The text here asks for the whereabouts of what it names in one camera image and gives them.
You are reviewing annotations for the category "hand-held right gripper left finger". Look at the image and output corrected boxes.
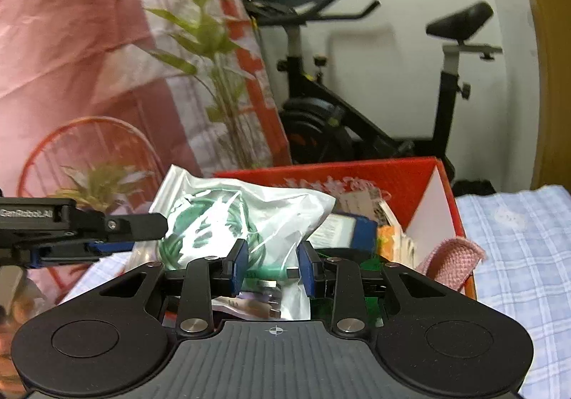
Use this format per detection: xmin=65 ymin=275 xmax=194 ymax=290
xmin=98 ymin=239 xmax=249 ymax=339

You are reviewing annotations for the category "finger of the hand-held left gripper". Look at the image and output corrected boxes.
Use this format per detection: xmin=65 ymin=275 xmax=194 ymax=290
xmin=75 ymin=208 xmax=169 ymax=245
xmin=31 ymin=240 xmax=137 ymax=268

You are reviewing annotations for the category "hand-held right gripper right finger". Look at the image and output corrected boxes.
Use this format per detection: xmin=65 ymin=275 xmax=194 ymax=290
xmin=297 ymin=241 xmax=447 ymax=339

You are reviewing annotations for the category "plastic bag with green cable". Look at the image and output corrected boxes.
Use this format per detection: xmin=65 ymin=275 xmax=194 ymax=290
xmin=127 ymin=165 xmax=337 ymax=322

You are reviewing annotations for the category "blue pouch with white label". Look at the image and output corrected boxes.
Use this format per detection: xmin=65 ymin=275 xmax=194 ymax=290
xmin=312 ymin=212 xmax=380 ymax=259

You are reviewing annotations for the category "orange floral cloth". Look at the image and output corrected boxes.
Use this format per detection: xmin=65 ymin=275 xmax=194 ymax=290
xmin=377 ymin=223 xmax=418 ymax=268

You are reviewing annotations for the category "red cardboard box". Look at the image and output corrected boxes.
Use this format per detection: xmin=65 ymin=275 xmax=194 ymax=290
xmin=214 ymin=157 xmax=478 ymax=299

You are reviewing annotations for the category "pink knit cloth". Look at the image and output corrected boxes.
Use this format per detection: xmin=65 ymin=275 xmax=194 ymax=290
xmin=415 ymin=237 xmax=487 ymax=293

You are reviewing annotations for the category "black exercise bike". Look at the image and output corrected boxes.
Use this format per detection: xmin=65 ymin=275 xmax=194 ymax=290
xmin=243 ymin=0 xmax=505 ymax=186

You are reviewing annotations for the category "printed backdrop cloth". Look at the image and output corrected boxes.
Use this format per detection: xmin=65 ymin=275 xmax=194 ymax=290
xmin=0 ymin=0 xmax=293 ymax=306

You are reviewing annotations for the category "wooden door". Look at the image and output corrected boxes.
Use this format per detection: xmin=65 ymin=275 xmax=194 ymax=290
xmin=509 ymin=0 xmax=571 ymax=192

